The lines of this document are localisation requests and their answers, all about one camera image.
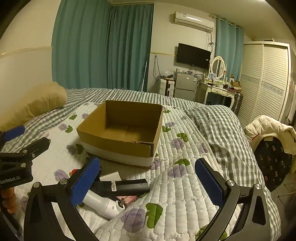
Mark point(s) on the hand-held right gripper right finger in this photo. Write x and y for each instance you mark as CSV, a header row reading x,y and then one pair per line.
x,y
209,183

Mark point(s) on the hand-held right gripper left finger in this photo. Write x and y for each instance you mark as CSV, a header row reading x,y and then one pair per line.
x,y
85,183

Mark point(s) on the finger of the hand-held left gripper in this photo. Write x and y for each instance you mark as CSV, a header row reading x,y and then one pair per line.
x,y
37,146
13,133

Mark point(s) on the pink embossed case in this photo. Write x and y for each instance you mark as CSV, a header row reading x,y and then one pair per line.
x,y
127,198

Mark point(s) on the cardboard box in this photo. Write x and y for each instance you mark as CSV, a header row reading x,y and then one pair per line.
x,y
120,111

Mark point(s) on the person's left hand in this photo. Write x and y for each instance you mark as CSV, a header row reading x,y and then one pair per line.
x,y
8,199

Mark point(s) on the small red item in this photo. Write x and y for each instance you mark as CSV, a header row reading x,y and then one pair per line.
x,y
74,172

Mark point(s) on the white flat box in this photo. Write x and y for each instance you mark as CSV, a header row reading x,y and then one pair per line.
x,y
111,176

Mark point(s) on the white plastic device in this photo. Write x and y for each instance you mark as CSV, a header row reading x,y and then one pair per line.
x,y
101,204

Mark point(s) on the white floral quilt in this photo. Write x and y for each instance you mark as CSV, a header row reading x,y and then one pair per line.
x,y
180,197

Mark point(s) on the tan pillow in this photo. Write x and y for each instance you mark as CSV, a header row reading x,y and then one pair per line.
x,y
34,102

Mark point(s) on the black rectangular block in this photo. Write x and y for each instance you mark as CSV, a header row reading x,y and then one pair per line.
x,y
129,185

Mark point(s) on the cream padded jacket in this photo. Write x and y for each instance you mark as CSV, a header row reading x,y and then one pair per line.
x,y
266,126

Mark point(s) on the checked fabric bin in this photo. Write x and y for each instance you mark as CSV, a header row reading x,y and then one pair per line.
x,y
237,100

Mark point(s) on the white vanity desk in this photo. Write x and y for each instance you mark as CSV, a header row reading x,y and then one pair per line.
x,y
215,89

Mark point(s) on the small grey fridge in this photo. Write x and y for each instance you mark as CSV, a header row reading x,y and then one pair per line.
x,y
185,85

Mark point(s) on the grey checked bedsheet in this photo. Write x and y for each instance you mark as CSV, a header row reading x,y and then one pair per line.
x,y
138,96

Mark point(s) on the white suitcase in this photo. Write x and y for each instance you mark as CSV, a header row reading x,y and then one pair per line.
x,y
166,88

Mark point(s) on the wide teal curtain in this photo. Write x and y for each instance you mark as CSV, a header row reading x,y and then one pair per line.
x,y
92,46

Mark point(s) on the white louvred wardrobe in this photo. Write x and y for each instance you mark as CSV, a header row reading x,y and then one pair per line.
x,y
263,81

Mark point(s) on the white oval vanity mirror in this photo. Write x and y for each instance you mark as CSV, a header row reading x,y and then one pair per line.
x,y
218,66

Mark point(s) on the white pole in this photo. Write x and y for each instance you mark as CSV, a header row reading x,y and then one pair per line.
x,y
144,76

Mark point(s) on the narrow teal curtain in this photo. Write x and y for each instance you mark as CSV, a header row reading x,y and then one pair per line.
x,y
229,46

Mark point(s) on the white air conditioner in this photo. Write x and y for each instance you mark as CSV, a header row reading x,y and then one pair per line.
x,y
194,20

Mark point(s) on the black wall television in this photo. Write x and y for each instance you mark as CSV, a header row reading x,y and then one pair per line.
x,y
193,55

